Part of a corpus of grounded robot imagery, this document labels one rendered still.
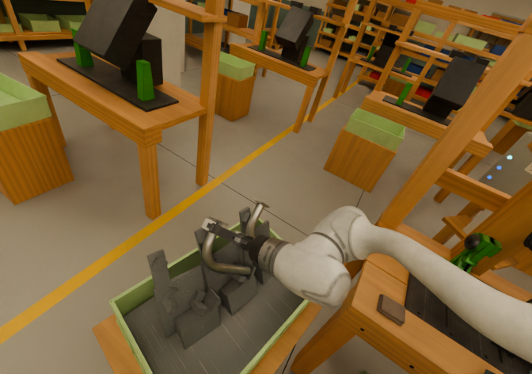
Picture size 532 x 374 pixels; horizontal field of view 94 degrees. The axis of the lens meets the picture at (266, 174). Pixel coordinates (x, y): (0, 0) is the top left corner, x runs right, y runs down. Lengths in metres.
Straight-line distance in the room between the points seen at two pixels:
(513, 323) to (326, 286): 0.26
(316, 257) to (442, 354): 0.81
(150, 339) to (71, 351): 1.02
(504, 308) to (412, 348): 0.79
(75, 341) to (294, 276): 1.62
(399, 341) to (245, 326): 0.57
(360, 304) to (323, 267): 0.64
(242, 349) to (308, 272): 0.52
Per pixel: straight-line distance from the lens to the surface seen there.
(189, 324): 0.93
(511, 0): 11.02
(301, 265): 0.56
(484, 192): 1.55
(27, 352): 2.07
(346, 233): 0.62
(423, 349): 1.24
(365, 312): 1.16
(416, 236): 1.66
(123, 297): 0.97
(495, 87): 1.30
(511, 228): 1.55
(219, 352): 1.00
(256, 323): 1.04
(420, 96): 8.00
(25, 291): 2.26
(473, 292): 0.47
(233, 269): 0.94
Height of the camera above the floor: 1.81
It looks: 38 degrees down
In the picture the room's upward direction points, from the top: 16 degrees clockwise
